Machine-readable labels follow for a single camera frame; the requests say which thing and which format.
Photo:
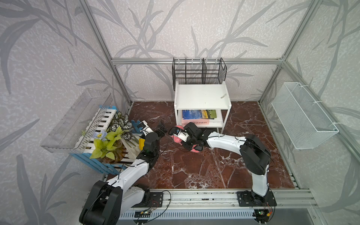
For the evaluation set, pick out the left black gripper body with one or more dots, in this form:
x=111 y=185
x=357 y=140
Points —
x=155 y=153

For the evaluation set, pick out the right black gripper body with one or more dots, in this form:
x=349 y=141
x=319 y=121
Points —
x=190 y=141

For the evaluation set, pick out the pink fluffy cloth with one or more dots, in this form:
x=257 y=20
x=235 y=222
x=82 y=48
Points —
x=187 y=146

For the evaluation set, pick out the white two-tier bookshelf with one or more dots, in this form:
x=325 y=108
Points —
x=203 y=97

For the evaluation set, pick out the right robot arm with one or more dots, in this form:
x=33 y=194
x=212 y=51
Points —
x=256 y=157

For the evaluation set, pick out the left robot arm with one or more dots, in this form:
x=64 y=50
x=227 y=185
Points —
x=108 y=200

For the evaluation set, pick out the yellow object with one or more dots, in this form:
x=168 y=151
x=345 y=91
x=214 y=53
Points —
x=141 y=143

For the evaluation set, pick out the pink book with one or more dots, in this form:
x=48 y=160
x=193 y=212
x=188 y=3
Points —
x=198 y=122

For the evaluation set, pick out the striped leaf plant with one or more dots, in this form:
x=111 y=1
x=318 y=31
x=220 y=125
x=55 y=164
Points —
x=121 y=120

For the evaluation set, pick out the green artificial plant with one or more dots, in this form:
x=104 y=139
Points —
x=108 y=145

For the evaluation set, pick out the blue white picket crate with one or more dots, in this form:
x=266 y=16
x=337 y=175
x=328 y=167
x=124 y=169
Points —
x=104 y=165

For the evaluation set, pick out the clear plastic bin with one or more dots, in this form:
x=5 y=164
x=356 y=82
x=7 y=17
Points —
x=75 y=130

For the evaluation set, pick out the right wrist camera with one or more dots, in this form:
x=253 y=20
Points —
x=182 y=134

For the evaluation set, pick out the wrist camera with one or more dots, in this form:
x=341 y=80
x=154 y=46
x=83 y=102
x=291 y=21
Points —
x=182 y=134
x=144 y=128

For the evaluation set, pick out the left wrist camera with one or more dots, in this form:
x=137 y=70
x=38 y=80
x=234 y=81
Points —
x=144 y=128

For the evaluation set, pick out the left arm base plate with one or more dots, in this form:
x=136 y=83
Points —
x=151 y=200

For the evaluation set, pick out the black wire organizer basket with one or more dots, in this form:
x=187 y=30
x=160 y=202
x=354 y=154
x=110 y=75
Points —
x=201 y=71

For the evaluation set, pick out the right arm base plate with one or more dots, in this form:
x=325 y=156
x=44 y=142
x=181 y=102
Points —
x=251 y=199

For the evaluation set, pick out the aluminium mounting rail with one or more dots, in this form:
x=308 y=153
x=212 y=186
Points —
x=217 y=199

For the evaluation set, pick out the white wire mesh basket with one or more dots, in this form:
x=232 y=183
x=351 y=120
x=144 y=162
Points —
x=305 y=122

